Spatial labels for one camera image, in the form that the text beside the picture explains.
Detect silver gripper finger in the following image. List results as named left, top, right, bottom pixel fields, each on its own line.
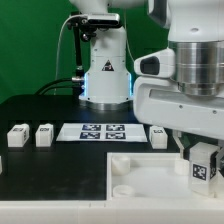
left=172, top=130, right=190, bottom=159
left=216, top=140, right=224, bottom=171

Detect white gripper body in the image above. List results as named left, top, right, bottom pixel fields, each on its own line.
left=133, top=76, right=224, bottom=140

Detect white square table top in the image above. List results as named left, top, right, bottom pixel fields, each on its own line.
left=106, top=153, right=224, bottom=200

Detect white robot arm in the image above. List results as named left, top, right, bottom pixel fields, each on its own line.
left=69, top=0, right=224, bottom=140

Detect white sheet with tags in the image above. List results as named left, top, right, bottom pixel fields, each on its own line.
left=56, top=123, right=147, bottom=142

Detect white front fence bar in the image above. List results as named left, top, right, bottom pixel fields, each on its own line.
left=0, top=200, right=224, bottom=224

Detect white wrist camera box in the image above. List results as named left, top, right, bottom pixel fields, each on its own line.
left=134, top=48, right=175, bottom=79

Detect black base cables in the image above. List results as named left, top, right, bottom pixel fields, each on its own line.
left=35, top=77, right=84, bottom=96

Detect black camera stand pole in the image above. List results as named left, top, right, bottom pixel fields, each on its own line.
left=73, top=27, right=84, bottom=82

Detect black camera on stand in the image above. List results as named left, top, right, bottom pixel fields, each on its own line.
left=67, top=13, right=121, bottom=42

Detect grey camera cable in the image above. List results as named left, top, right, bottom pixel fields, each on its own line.
left=53, top=13, right=88, bottom=96

